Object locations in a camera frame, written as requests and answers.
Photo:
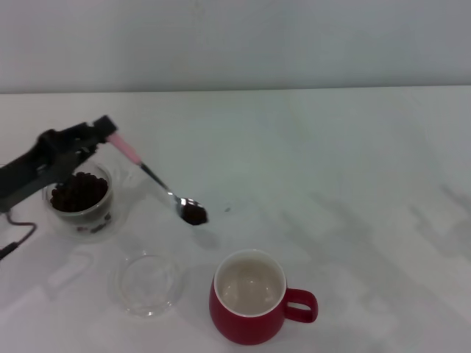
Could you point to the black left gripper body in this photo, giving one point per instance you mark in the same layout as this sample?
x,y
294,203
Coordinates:
x,y
33,165

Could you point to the clear glass cup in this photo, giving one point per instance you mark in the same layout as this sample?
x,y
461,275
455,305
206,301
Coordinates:
x,y
92,213

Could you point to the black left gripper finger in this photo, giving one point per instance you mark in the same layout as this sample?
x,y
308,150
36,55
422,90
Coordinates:
x,y
99,125
87,148

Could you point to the red mug white inside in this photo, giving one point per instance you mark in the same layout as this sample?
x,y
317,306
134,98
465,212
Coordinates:
x,y
239,327

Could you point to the small clear glass dish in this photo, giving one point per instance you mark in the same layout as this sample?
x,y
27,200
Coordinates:
x,y
147,305

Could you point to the coffee bean pile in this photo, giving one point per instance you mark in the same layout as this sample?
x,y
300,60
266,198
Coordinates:
x,y
82,195

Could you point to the small coffee bean heap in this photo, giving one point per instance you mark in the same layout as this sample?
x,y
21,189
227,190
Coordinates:
x,y
194,215

